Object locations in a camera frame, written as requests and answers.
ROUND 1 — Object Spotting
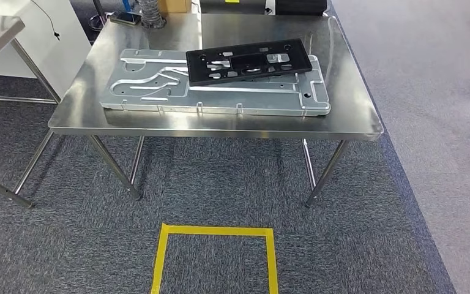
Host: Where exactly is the black plastic frame part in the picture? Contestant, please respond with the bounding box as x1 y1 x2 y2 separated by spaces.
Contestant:
185 38 314 87

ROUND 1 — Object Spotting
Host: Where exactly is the stainless steel workbench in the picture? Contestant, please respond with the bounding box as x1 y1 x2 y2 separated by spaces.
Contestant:
47 11 384 208

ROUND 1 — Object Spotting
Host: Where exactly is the grooved aluminium fixture plate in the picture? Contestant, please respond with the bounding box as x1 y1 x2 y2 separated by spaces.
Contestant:
99 48 332 118

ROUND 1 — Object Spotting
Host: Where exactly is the yellow floor tape square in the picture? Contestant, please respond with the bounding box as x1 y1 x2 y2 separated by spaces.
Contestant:
150 222 280 294

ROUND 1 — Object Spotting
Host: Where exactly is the grey laptop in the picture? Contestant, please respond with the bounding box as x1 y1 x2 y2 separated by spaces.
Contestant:
199 0 267 16

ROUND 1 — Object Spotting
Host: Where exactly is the brown cardboard box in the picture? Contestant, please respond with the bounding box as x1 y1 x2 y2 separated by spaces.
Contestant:
157 0 193 15

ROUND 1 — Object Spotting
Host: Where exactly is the black carrying case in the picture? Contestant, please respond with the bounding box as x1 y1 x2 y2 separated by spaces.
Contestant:
274 0 329 17

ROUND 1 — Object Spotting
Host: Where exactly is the black smartphone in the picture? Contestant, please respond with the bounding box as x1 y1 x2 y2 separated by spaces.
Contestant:
108 10 143 26

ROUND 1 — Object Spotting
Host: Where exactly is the metal stand with round base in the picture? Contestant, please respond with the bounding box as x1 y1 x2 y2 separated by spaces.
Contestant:
88 0 112 32

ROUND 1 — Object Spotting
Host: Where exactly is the grey ribbed flexible hose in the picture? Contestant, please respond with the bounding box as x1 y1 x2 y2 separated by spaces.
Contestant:
136 0 168 30

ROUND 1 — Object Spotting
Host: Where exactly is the thin black cable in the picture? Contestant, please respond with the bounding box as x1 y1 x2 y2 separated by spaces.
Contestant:
29 0 61 42

